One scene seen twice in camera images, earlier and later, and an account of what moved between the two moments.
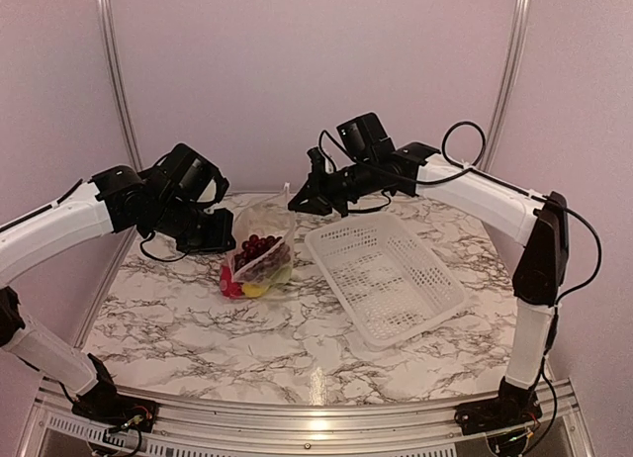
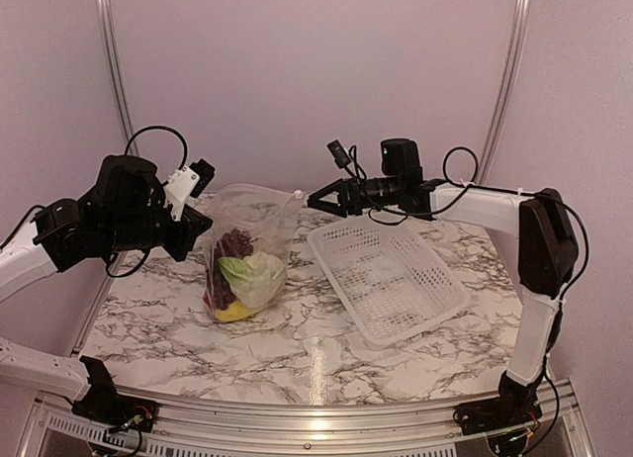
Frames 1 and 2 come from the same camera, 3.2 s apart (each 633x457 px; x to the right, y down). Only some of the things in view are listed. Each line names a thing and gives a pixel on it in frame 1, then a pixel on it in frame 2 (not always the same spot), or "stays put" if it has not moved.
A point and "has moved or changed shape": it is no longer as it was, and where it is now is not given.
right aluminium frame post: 524,0 stays put
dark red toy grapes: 260,257 to 234,243
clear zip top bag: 260,262 has moved or changed shape
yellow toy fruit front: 252,290 to 234,311
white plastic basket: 389,283 stays put
